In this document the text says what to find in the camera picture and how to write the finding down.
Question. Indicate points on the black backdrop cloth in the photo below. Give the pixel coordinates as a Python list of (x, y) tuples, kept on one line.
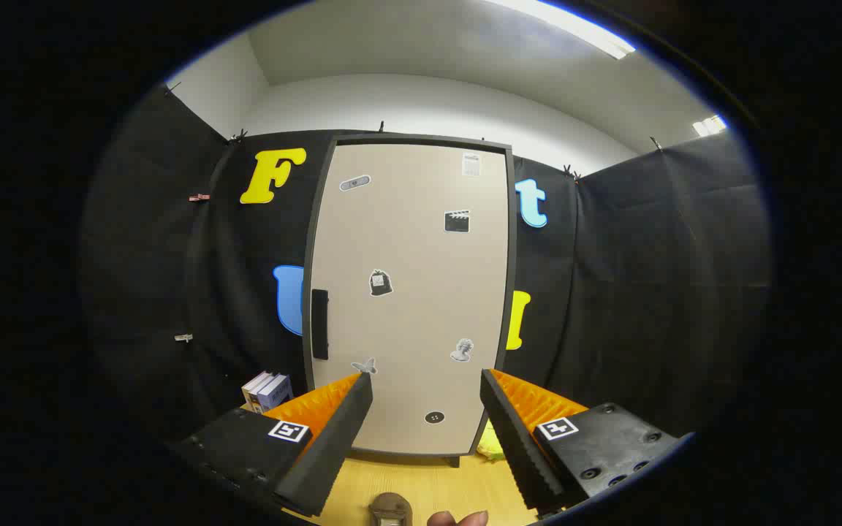
[(647, 277)]

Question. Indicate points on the long ceiling light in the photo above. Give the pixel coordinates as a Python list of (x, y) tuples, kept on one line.
[(574, 25)]

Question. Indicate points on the yellow plush toy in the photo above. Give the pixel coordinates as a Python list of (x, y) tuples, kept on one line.
[(491, 446)]

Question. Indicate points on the brown fluffy shoe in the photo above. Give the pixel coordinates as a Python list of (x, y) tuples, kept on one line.
[(390, 508)]

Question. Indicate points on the blue book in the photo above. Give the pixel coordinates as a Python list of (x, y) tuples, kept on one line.
[(275, 391)]

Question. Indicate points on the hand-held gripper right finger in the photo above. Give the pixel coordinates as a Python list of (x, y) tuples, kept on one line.
[(516, 438)]

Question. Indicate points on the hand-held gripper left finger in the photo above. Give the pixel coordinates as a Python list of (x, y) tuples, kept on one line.
[(340, 431)]

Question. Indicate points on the small ceiling light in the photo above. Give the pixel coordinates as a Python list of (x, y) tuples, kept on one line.
[(710, 126)]

